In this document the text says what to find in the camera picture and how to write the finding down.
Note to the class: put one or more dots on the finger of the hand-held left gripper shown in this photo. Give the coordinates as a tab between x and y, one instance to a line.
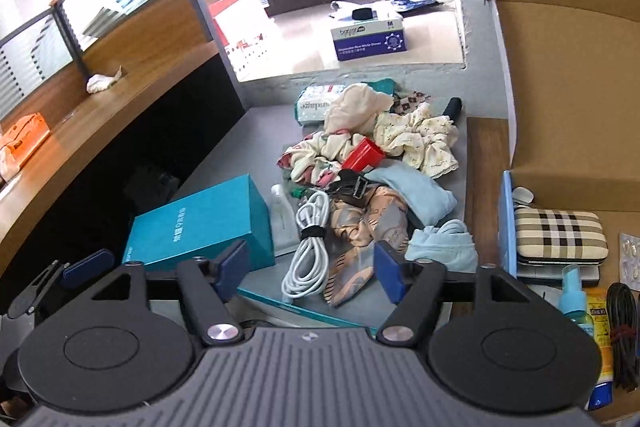
87	269
35	292

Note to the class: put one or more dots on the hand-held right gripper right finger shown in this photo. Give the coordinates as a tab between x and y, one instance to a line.
387	269

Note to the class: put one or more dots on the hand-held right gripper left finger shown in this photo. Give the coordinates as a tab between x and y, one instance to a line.
232	268

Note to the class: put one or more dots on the teal cardboard box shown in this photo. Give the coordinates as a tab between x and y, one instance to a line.
200	222

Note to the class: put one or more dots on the blue storage box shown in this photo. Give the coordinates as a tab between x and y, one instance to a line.
507	227

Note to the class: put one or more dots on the large brown cardboard box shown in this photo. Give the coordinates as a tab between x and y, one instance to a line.
560	82

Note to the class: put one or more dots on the grey desktop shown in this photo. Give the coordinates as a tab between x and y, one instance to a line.
240	147

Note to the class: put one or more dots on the orange patterned scarf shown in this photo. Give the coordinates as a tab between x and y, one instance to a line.
365	237

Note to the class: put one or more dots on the light blue cloth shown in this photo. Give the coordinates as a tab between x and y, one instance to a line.
442	247

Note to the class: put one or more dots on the white tube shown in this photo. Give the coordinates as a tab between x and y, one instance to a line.
282	217

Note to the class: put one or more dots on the light blue pouch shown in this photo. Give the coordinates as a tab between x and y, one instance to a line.
415	194

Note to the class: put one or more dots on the black buckle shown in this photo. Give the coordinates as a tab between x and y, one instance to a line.
350	186

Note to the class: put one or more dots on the red cup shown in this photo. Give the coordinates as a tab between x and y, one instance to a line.
364	154

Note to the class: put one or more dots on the cream floral cloth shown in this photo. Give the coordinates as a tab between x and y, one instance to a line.
420	139

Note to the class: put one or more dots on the pink floral scrunchie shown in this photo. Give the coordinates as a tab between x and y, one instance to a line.
310	157

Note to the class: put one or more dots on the orange packet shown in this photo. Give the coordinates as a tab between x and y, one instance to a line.
20	144

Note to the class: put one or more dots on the wooden desk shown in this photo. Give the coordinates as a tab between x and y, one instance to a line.
110	117

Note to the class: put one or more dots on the small white case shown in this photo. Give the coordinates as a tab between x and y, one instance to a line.
523	196

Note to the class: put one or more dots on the cream peach cloth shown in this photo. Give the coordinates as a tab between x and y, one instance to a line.
355	107

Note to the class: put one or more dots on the brown patterned cloth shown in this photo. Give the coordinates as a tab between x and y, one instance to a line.
410	102

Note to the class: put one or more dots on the silver flat case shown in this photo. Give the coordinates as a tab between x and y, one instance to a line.
560	274

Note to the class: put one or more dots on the plaid zip case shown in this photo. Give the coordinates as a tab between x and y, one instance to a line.
560	234

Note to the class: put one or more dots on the bandage packet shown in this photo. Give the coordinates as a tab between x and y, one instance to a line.
315	103

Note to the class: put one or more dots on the teal cloth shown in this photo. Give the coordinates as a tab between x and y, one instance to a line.
385	86

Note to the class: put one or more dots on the crumpled white tissue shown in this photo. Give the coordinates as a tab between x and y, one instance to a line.
102	81

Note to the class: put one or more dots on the light blue spray bottle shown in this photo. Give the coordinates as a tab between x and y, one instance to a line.
574	302

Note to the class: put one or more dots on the white plastic basket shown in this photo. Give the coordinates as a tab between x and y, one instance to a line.
247	52

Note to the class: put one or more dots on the yellow tube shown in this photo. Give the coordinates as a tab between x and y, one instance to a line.
599	347

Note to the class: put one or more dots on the blue glove box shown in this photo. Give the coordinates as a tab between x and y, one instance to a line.
370	39

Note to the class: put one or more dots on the stone windowsill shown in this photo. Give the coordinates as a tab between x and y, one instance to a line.
430	42

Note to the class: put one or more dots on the pill blister pack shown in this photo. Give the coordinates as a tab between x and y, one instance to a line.
631	262

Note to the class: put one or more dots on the pink box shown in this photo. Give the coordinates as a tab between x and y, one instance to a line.
227	14

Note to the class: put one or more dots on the blue white plastic bag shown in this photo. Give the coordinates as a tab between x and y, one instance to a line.
415	2

